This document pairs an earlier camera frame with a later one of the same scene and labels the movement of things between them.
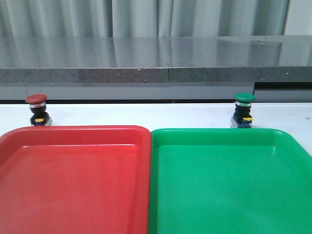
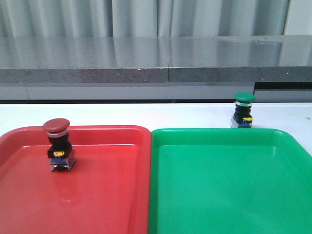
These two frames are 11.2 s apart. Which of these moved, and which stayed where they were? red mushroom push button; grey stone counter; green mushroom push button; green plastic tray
Moved: red mushroom push button
Stayed: green plastic tray; green mushroom push button; grey stone counter
